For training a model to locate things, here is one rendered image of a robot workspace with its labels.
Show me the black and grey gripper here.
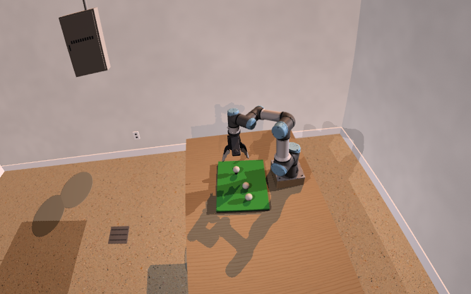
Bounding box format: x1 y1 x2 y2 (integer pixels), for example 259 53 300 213
222 130 249 161

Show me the green mat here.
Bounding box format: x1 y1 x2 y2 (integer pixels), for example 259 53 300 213
216 160 270 213

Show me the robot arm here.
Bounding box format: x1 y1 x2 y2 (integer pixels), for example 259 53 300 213
227 105 301 179

